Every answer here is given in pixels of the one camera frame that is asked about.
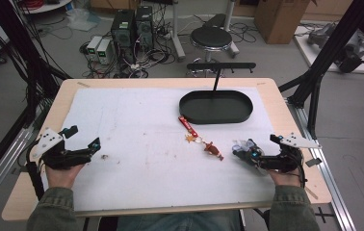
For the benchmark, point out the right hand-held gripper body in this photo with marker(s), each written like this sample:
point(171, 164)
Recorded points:
point(286, 160)

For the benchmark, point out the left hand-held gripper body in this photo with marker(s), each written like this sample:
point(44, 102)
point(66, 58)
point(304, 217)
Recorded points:
point(56, 157)

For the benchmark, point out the black key rack with tray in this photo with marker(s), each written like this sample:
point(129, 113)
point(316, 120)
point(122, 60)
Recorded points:
point(221, 110)

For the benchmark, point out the person's right hand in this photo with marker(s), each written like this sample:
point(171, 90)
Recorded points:
point(285, 178)

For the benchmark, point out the person's left hand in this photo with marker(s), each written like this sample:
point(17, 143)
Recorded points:
point(62, 178)

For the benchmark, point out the black tape piece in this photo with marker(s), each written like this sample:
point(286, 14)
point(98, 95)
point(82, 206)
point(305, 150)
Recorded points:
point(313, 162)

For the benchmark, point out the thin wooden stick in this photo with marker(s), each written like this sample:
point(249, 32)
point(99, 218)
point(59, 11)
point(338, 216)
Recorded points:
point(311, 193)

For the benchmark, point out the white table mat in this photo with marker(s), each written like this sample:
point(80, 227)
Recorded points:
point(138, 144)

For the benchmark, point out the white power supply unit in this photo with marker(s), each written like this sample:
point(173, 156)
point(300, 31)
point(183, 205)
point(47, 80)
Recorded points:
point(93, 45)
point(104, 52)

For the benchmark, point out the white floor board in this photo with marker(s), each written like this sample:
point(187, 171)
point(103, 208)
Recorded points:
point(311, 54)

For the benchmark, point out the person's legs in jeans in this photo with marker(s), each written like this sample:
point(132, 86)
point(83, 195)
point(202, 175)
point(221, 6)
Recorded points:
point(176, 223)

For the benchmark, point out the black computer tower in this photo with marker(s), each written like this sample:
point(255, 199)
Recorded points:
point(144, 27)
point(124, 32)

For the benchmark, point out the clear plastic bag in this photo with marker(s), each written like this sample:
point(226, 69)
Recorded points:
point(82, 18)

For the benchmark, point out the grey robot device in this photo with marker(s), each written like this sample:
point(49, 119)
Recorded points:
point(353, 54)

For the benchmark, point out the white desk leg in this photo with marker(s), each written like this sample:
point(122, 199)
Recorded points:
point(231, 32)
point(177, 38)

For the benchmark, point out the brown cardboard box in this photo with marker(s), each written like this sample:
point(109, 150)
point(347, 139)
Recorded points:
point(279, 20)

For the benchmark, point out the black round stool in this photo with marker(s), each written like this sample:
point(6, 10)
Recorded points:
point(211, 38)

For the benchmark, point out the white round table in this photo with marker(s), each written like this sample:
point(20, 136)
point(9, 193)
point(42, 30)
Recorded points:
point(46, 7)

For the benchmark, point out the aluminium rail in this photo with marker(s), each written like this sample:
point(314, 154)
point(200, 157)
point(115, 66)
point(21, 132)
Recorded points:
point(3, 166)
point(332, 192)

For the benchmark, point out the black frame strut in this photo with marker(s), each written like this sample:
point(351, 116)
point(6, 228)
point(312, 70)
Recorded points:
point(19, 41)
point(331, 48)

